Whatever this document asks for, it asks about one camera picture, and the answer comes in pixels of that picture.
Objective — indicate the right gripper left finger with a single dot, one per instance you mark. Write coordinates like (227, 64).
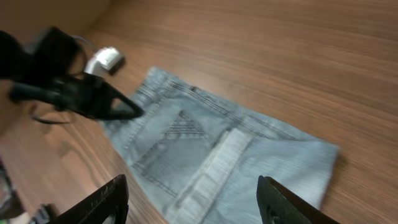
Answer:
(108, 204)

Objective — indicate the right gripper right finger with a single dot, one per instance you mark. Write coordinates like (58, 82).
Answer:
(279, 205)

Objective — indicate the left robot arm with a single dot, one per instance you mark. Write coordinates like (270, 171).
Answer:
(40, 71)

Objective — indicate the light blue denim shorts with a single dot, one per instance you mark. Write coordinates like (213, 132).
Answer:
(198, 157)

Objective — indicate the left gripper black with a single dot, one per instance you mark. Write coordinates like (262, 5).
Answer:
(90, 96)

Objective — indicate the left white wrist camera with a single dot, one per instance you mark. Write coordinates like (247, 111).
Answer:
(107, 60)

